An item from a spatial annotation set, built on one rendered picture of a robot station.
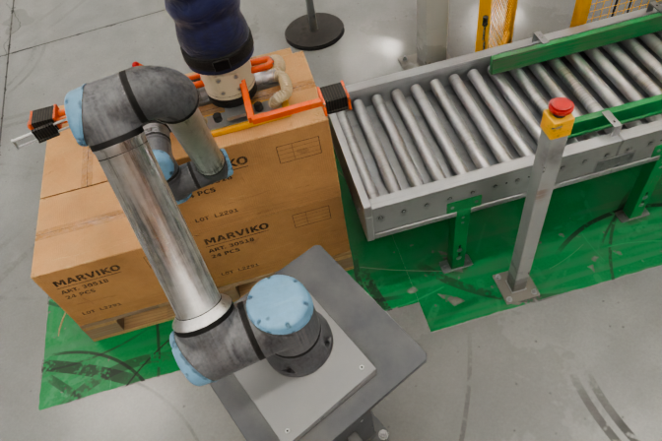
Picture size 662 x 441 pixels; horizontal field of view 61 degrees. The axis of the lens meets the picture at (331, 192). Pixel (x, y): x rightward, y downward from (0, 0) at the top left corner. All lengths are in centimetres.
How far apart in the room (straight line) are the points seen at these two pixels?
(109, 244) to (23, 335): 84
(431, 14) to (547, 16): 102
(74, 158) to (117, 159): 148
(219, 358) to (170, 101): 59
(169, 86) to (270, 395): 82
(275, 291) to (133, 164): 44
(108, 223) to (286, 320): 122
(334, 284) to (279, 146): 51
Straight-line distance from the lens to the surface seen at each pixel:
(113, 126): 124
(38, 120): 203
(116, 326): 270
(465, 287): 256
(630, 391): 250
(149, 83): 124
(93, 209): 247
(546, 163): 192
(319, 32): 389
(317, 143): 194
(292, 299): 135
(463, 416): 234
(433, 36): 333
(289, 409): 155
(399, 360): 159
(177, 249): 130
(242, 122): 191
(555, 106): 178
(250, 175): 199
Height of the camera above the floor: 222
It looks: 50 degrees down
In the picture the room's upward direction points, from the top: 11 degrees counter-clockwise
